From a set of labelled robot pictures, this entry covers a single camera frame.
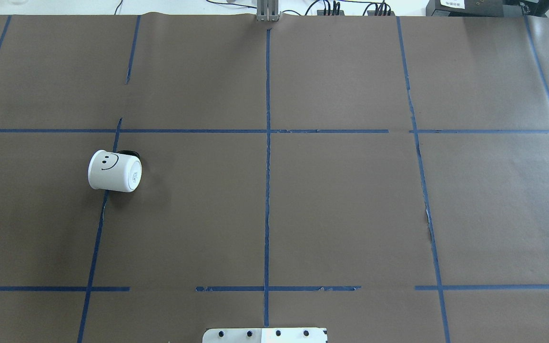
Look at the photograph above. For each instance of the white smiley face mug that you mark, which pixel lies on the white smiley face mug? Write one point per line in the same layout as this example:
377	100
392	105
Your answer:
115	171

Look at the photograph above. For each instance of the brown paper table cover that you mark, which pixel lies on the brown paper table cover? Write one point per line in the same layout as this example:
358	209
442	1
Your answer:
384	178

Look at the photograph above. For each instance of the black power strip left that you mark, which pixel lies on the black power strip left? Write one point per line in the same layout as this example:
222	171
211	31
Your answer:
330	8

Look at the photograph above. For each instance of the black power strip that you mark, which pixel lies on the black power strip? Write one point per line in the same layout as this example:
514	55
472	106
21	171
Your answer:
330	8
378	9

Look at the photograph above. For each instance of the black power strip right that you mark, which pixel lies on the black power strip right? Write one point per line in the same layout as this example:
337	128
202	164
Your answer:
378	9

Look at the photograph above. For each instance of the black equipment box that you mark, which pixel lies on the black equipment box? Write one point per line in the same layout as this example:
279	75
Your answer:
486	8

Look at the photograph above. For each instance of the grey aluminium camera post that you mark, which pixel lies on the grey aluminium camera post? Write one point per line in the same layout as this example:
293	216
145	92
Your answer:
267	10

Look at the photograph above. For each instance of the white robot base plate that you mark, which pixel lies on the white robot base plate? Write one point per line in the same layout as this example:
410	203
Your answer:
266	335

